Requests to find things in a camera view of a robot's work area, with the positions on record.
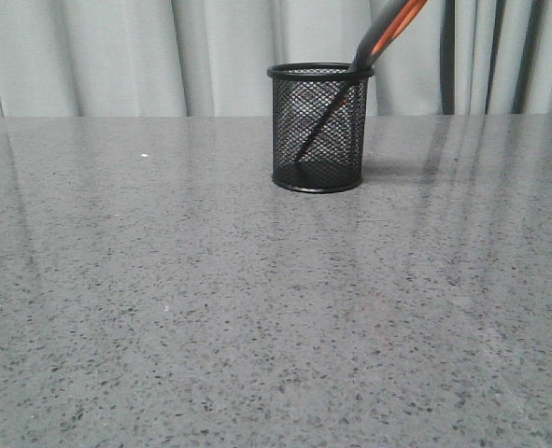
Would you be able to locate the grey pleated curtain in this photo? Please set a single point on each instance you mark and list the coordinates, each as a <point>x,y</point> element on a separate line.
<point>209,58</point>

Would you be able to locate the grey orange handled scissors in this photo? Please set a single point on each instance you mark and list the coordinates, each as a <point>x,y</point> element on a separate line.
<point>385,28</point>

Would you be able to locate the black mesh pen holder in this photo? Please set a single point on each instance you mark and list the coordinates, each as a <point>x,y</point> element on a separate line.
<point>319,112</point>

